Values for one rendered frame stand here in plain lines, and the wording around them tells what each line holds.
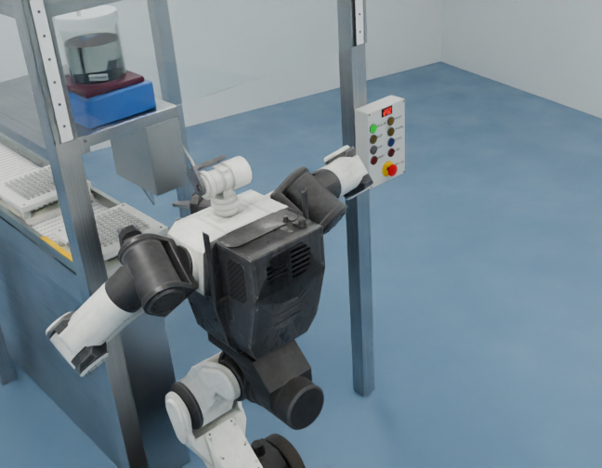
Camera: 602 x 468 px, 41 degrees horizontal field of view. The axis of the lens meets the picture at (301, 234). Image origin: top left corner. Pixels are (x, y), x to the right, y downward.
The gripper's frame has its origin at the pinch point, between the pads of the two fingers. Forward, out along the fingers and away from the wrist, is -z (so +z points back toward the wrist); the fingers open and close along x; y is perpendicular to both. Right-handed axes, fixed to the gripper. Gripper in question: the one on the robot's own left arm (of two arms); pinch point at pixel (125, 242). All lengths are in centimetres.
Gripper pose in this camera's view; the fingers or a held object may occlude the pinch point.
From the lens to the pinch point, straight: 214.0
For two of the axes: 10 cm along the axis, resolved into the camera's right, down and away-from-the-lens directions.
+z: 5.5, 3.8, -7.4
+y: 8.3, -3.1, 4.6
